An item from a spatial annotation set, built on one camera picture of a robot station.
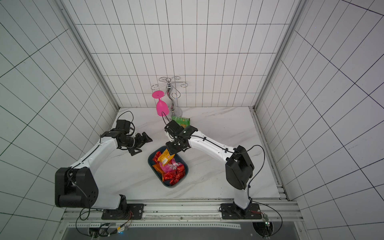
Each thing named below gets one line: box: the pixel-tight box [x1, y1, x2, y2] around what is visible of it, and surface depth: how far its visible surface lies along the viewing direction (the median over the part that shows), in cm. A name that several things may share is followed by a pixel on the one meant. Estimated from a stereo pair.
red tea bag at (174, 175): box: [163, 164, 186, 186], surface depth 82 cm
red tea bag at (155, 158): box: [152, 151, 162, 164], surface depth 87 cm
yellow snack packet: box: [157, 148, 175, 167], surface depth 81 cm
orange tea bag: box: [152, 163, 164, 175], surface depth 85 cm
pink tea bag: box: [171, 162, 183, 170], surface depth 85 cm
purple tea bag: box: [162, 163, 178, 173], surface depth 85 cm
